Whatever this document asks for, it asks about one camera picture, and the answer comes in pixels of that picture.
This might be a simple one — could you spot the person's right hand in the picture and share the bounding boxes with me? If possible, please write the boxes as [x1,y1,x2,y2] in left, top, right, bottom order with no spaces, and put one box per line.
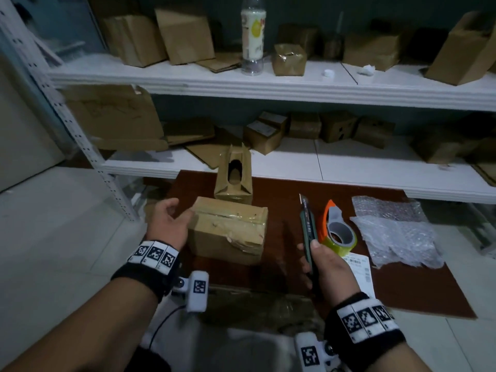
[296,240,361,306]

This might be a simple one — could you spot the person's left hand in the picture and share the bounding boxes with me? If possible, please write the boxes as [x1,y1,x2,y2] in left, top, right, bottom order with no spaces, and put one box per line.
[146,197,194,251]

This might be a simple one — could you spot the white shipping label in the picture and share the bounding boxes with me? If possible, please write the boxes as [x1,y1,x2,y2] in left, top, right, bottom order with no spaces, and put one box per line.
[340,253,376,299]

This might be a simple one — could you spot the orange tape dispenser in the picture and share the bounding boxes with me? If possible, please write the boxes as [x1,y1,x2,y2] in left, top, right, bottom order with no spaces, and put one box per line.
[317,199,358,257]

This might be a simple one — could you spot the dark green utility knife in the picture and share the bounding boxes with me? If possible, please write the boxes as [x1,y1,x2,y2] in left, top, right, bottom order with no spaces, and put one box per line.
[298,193,320,295]

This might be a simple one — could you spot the taped cardboard parcel box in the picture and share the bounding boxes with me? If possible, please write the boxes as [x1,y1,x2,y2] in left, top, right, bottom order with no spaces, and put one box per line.
[188,196,269,266]

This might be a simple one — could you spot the person's right forearm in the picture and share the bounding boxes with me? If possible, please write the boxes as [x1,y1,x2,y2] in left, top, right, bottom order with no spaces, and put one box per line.
[350,340,433,372]

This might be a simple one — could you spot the person's left forearm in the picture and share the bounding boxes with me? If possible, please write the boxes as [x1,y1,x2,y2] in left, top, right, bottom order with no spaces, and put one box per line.
[0,276,160,372]

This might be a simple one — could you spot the plastic bottle with white label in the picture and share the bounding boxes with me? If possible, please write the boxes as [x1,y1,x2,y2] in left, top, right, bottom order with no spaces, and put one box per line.
[240,0,267,76]

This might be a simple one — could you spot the black wristband with marker tags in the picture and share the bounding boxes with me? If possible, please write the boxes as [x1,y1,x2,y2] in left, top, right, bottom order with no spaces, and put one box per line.
[323,292,407,363]
[111,240,181,303]

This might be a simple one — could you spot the open cardboard box with cutout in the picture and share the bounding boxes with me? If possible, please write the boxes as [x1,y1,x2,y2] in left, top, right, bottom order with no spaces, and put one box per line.
[213,143,253,206]

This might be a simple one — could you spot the clear bubble wrap sheet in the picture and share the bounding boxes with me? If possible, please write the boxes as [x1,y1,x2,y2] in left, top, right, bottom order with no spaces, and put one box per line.
[351,195,429,223]
[350,214,445,270]

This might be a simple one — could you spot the plastic wrapped cardboard base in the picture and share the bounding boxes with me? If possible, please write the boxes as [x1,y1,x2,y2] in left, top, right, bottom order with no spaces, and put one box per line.
[201,284,326,337]

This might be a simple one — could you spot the reddish brown wooden board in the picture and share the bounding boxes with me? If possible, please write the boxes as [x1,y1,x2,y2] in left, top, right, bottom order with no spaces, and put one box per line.
[154,170,477,320]

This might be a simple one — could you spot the folded flat cardboard carton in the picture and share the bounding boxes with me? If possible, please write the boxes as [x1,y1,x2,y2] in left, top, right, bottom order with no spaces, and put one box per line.
[164,119,216,147]

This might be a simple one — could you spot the large flat cardboard sheet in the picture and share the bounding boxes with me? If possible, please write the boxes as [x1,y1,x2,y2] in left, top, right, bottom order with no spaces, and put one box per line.
[61,85,169,152]

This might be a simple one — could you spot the black shorts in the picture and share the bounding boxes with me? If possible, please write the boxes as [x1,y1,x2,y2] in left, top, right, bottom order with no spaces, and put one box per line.
[133,346,173,372]

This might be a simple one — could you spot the white metal storage rack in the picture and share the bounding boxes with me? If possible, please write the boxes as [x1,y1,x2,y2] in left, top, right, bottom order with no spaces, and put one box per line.
[471,203,496,260]
[0,0,496,223]

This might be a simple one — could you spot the small folded cardboard piece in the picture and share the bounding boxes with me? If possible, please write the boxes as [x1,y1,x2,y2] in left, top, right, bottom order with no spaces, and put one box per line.
[195,52,243,73]

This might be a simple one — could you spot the pale blue poster panel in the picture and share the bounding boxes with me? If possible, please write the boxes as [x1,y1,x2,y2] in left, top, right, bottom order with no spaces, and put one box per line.
[7,0,107,65]

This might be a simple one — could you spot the thin black cable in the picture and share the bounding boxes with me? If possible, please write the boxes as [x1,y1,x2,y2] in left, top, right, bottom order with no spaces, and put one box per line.
[148,304,188,351]

